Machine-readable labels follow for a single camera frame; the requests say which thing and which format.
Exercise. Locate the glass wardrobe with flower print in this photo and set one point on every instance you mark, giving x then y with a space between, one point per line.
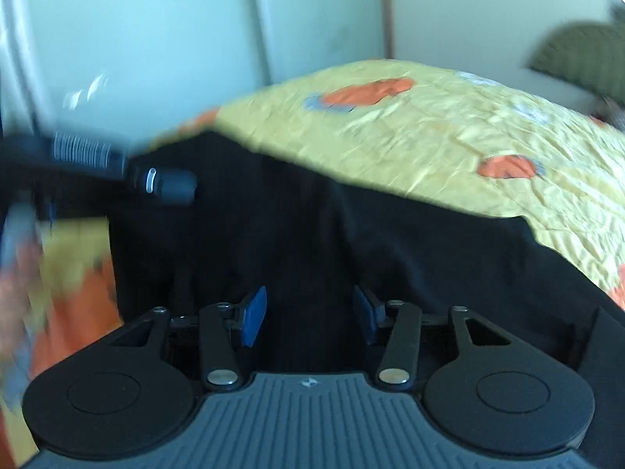
171 34

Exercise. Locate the yellow carrot print bedspread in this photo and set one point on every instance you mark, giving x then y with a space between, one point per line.
439 132

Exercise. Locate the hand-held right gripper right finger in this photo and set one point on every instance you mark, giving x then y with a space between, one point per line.
364 316

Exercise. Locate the grey pillow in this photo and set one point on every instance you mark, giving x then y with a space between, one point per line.
613 110

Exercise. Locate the black pants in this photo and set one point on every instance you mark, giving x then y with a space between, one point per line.
342 244

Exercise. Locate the green padded headboard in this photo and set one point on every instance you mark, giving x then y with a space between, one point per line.
581 58

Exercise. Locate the person's left hand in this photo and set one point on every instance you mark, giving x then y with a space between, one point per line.
19 298

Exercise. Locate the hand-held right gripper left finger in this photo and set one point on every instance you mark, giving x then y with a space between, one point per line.
254 316

